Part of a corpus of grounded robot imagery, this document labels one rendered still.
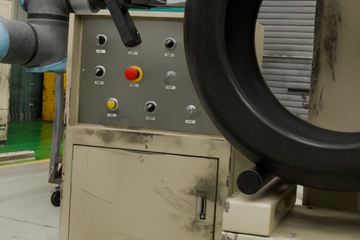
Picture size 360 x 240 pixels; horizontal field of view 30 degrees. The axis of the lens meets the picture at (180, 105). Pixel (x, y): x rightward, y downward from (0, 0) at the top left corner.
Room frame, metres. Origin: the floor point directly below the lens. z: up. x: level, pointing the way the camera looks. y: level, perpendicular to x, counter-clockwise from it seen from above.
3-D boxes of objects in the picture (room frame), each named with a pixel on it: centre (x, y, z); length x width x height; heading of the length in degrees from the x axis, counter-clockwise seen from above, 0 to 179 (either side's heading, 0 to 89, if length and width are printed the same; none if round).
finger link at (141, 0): (1.37, 0.08, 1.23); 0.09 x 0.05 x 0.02; 73
